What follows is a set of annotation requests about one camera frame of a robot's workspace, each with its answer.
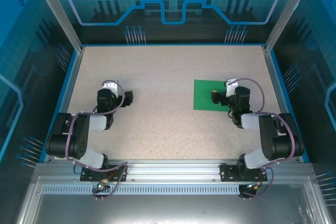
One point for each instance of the green paper sheet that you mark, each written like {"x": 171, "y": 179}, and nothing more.
{"x": 202, "y": 95}

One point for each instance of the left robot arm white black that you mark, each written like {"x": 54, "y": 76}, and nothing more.
{"x": 81, "y": 140}

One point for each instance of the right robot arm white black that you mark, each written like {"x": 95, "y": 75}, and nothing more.
{"x": 270, "y": 140}

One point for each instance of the brushed metal tray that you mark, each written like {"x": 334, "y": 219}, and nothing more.
{"x": 170, "y": 208}

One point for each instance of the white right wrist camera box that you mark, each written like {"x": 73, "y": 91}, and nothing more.
{"x": 231, "y": 87}

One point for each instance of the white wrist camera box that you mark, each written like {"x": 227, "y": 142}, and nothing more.
{"x": 111, "y": 87}
{"x": 231, "y": 87}

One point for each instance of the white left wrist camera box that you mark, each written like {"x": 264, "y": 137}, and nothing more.
{"x": 111, "y": 87}

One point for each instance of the aluminium side rail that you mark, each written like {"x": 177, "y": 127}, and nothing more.
{"x": 279, "y": 95}
{"x": 67, "y": 98}

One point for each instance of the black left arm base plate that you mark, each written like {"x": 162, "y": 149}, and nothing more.
{"x": 118, "y": 174}

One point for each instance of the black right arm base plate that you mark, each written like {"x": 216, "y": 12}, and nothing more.
{"x": 228, "y": 172}

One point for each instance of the aluminium mounting rail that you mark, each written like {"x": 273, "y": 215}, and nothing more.
{"x": 173, "y": 169}

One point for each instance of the aluminium frame post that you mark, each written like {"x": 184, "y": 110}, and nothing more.
{"x": 60, "y": 16}
{"x": 286, "y": 16}

